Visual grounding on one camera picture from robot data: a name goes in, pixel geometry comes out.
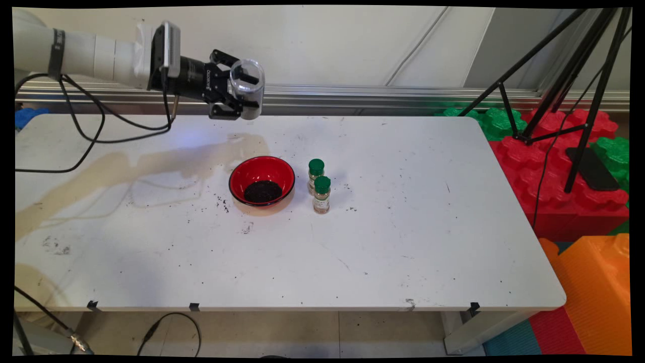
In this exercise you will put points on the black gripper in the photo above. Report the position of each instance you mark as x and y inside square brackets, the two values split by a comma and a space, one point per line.
[199, 80]

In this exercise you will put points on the clear plastic jar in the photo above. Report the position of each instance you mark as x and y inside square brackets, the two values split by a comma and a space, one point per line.
[247, 92]

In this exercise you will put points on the black seeds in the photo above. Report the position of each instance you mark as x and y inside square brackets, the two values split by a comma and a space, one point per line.
[263, 191]

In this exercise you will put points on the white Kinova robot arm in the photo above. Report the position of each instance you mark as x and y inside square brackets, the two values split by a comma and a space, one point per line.
[101, 55]

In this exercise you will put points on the red bowl with black rim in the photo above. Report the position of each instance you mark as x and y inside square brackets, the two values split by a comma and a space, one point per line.
[262, 169]

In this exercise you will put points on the green-capped glass spice bottle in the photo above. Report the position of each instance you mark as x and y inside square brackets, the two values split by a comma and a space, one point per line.
[316, 167]
[321, 199]

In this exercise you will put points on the blue object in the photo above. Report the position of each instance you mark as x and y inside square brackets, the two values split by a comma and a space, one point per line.
[27, 117]

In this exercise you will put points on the black table edge clip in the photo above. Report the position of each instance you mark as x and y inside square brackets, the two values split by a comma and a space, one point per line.
[474, 307]
[92, 305]
[194, 306]

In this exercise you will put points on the green foam building block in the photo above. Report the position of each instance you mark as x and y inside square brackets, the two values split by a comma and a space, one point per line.
[496, 123]
[615, 156]

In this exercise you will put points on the white table leg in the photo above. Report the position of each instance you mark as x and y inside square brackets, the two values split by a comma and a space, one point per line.
[478, 330]

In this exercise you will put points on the black tripod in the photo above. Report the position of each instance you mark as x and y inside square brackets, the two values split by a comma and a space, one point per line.
[579, 156]

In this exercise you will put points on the black flat phone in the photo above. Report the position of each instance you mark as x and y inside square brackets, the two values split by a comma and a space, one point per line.
[597, 174]

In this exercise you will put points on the teal floor mat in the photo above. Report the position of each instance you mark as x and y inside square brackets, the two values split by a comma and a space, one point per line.
[511, 340]

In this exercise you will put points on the red floor mat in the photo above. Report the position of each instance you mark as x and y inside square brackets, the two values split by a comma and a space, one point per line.
[557, 333]

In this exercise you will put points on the orange foam building block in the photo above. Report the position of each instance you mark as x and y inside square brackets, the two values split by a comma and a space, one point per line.
[594, 292]

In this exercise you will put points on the aluminium wall rail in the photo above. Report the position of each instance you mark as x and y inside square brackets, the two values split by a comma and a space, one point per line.
[378, 96]

